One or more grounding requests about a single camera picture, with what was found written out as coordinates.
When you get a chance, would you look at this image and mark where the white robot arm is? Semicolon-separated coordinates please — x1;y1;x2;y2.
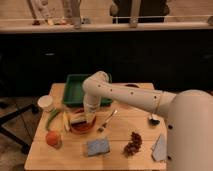
82;71;213;171

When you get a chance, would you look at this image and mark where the red bowl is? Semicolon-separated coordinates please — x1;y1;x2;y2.
70;108;96;134

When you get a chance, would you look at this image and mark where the metal fork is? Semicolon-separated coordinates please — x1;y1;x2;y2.
97;110;118;133

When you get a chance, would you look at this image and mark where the green plastic tray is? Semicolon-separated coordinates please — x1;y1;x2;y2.
62;73;114;108

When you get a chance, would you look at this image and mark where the blue sponge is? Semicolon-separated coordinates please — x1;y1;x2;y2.
87;138;110;156

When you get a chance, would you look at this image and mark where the green chili pepper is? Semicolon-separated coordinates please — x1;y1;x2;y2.
45;109;60;131

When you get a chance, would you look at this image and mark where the white cup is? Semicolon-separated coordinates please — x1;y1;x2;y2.
37;95;54;112

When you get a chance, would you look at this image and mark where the dark red plate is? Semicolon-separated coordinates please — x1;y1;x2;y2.
125;84;140;88

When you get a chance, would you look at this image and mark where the brown grape bunch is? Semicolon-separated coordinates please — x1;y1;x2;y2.
123;132;142;157

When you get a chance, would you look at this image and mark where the metal spoon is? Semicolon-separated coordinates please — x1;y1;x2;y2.
148;114;160;126

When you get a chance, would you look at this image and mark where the grey folded cloth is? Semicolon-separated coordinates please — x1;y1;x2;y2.
151;134;167;161

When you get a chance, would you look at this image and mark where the black office chair base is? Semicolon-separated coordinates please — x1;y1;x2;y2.
0;98;40;154

